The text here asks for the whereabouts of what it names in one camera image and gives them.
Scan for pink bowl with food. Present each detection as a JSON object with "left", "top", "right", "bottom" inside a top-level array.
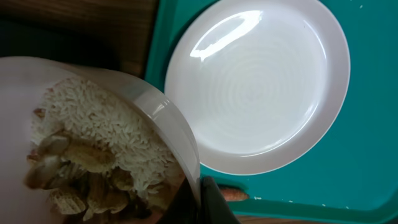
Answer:
[{"left": 1, "top": 57, "right": 200, "bottom": 224}]

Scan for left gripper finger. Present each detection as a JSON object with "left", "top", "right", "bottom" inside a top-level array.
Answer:
[{"left": 158, "top": 175, "right": 242, "bottom": 224}]

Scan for orange carrot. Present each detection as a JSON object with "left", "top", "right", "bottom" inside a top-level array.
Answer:
[{"left": 220, "top": 186, "right": 249, "bottom": 202}]

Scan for teal serving tray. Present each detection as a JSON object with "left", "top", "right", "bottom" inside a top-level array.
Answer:
[{"left": 144, "top": 0, "right": 398, "bottom": 224}]

